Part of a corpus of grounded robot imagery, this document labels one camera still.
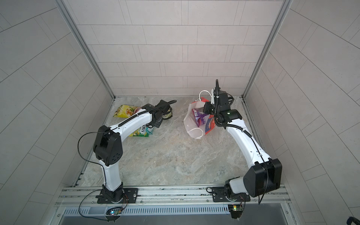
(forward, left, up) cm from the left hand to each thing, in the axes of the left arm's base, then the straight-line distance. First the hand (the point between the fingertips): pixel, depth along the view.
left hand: (155, 120), depth 91 cm
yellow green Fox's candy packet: (-6, -10, +14) cm, 18 cm away
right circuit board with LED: (-46, -46, -9) cm, 65 cm away
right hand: (+1, -31, +16) cm, 35 cm away
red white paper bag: (-1, -23, +1) cm, 23 cm away
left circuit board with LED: (-48, +13, -5) cm, 49 cm away
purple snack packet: (+2, -29, +2) cm, 30 cm away
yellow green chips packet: (+11, +24, -5) cm, 27 cm away
